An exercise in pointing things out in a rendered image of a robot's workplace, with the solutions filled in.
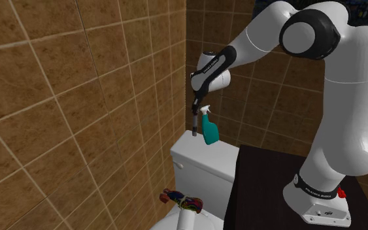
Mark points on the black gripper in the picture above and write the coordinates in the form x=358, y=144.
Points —
x=197, y=104

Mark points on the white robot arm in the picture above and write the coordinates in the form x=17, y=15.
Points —
x=346, y=105

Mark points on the teal spray bottle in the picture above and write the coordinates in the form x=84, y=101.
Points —
x=209, y=129

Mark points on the white toilet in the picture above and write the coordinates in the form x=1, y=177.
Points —
x=202, y=165

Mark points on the multicoloured toy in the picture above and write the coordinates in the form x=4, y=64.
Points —
x=183, y=200

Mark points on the dark robot stand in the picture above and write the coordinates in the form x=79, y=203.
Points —
x=260, y=191

